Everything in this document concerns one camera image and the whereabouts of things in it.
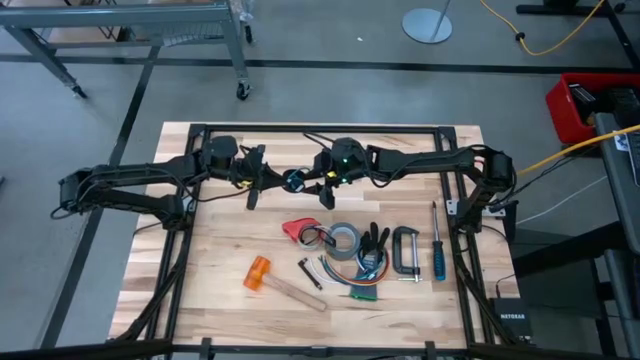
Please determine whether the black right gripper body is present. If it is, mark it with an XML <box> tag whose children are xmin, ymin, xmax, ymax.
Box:
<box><xmin>313</xmin><ymin>149</ymin><xmax>337</xmax><ymax>211</ymax></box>

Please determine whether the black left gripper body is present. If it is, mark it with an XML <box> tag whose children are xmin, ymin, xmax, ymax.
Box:
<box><xmin>233</xmin><ymin>144</ymin><xmax>274</xmax><ymax>211</ymax></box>

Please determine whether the black round spool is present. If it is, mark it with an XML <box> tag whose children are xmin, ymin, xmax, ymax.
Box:
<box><xmin>282</xmin><ymin>167</ymin><xmax>308</xmax><ymax>195</ymax></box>

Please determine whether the white tape roll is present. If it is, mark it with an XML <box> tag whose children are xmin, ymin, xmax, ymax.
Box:
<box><xmin>297</xmin><ymin>227</ymin><xmax>329</xmax><ymax>253</ymax></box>

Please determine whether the black spring clamp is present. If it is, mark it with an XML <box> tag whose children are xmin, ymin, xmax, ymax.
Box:
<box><xmin>357</xmin><ymin>221</ymin><xmax>392</xmax><ymax>262</ymax></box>

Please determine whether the small blue grey module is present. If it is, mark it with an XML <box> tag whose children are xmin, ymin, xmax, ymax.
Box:
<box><xmin>360</xmin><ymin>253</ymin><xmax>381</xmax><ymax>275</ymax></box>

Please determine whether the orange head wooden mallet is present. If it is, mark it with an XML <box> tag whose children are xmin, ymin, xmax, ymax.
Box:
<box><xmin>242</xmin><ymin>255</ymin><xmax>329</xmax><ymax>313</ymax></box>

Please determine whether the black C-clamp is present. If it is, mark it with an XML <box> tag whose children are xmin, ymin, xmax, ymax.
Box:
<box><xmin>391</xmin><ymin>225</ymin><xmax>424</xmax><ymax>284</ymax></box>

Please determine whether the round grey stand base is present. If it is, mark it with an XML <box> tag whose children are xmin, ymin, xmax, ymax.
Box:
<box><xmin>401</xmin><ymin>0</ymin><xmax>454</xmax><ymax>45</ymax></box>

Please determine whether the grey metal wheeled cart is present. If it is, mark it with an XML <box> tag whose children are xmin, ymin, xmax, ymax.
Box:
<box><xmin>0</xmin><ymin>0</ymin><xmax>254</xmax><ymax>102</ymax></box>

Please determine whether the red plastic bin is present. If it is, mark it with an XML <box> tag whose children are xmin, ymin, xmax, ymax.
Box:
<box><xmin>544</xmin><ymin>71</ymin><xmax>640</xmax><ymax>147</ymax></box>

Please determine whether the grey desk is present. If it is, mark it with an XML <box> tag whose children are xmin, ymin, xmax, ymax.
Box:
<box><xmin>593</xmin><ymin>112</ymin><xmax>640</xmax><ymax>360</ymax></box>

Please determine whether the grey duct tape roll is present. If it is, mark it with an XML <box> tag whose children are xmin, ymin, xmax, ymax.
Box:
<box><xmin>323</xmin><ymin>221</ymin><xmax>363</xmax><ymax>263</ymax></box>

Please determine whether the multicoloured jumper wire bundle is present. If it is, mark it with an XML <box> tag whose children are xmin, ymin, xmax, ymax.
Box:
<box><xmin>316</xmin><ymin>249</ymin><xmax>392</xmax><ymax>289</ymax></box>

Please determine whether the blue black handle screwdriver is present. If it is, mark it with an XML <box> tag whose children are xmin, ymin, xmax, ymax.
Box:
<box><xmin>430</xmin><ymin>200</ymin><xmax>448</xmax><ymax>283</ymax></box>

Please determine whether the black aluminium rig frame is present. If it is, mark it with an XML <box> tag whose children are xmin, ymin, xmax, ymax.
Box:
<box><xmin>0</xmin><ymin>122</ymin><xmax>640</xmax><ymax>360</ymax></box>

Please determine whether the black Netgear network switch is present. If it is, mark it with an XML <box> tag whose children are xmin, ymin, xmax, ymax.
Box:
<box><xmin>488</xmin><ymin>296</ymin><xmax>534</xmax><ymax>342</ymax></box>

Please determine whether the white floor cable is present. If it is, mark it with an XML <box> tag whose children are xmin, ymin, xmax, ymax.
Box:
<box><xmin>514</xmin><ymin>174</ymin><xmax>609</xmax><ymax>226</ymax></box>

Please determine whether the yellow extension cable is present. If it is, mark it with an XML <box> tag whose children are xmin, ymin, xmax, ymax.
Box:
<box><xmin>478</xmin><ymin>0</ymin><xmax>607</xmax><ymax>58</ymax></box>

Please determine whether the yellow hanging cable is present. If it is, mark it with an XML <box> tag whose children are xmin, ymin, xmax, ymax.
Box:
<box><xmin>516</xmin><ymin>123</ymin><xmax>640</xmax><ymax>177</ymax></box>

